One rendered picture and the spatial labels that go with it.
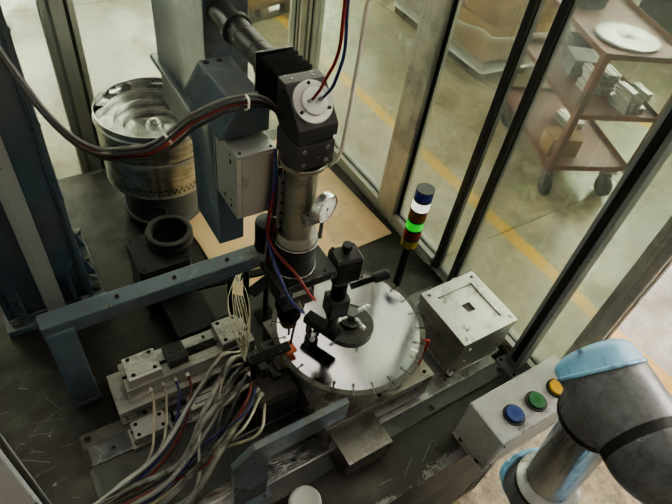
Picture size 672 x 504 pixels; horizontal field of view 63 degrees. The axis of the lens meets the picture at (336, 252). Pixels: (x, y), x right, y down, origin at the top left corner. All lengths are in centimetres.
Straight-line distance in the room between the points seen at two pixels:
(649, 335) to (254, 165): 246
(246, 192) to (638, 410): 61
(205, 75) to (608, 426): 75
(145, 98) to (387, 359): 101
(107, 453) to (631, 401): 102
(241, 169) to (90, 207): 108
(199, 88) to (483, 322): 89
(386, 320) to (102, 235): 90
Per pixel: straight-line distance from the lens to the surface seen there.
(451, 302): 144
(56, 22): 177
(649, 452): 79
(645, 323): 306
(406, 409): 140
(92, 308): 119
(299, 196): 83
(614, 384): 81
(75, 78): 184
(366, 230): 176
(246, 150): 82
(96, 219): 181
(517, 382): 136
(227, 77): 89
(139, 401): 133
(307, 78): 76
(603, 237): 121
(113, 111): 166
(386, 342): 125
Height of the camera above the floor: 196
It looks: 46 degrees down
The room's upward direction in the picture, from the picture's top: 10 degrees clockwise
